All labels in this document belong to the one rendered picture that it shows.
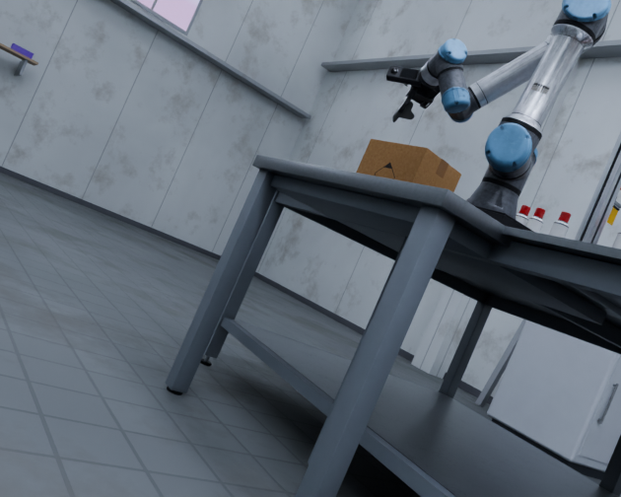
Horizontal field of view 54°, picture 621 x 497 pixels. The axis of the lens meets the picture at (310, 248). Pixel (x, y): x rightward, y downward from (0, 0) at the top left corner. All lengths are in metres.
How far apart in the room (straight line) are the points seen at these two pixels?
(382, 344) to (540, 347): 3.55
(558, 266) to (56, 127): 9.05
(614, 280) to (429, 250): 0.37
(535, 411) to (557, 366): 0.36
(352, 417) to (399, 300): 0.27
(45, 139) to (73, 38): 1.52
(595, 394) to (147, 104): 7.91
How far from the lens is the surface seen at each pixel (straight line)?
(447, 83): 1.82
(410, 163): 2.29
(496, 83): 1.94
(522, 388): 4.86
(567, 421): 4.64
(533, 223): 2.34
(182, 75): 10.51
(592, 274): 1.38
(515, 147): 1.70
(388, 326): 1.36
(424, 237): 1.37
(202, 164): 10.67
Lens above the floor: 0.56
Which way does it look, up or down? 1 degrees up
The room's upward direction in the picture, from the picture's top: 24 degrees clockwise
